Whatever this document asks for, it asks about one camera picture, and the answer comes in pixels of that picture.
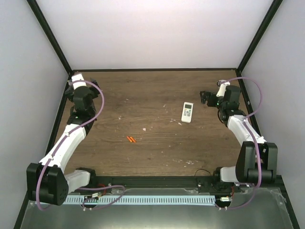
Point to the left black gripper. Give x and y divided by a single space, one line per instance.
95 91

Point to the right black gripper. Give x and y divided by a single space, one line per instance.
211 96

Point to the white remote control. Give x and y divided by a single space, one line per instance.
187 112

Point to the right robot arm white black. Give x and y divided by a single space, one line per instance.
257 160

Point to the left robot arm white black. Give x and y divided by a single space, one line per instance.
46 181

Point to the metal front plate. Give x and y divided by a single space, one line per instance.
250 209

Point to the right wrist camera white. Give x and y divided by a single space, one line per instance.
222 84

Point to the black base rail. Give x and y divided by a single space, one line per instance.
203 183

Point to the light blue slotted cable duct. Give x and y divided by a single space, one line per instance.
143 200

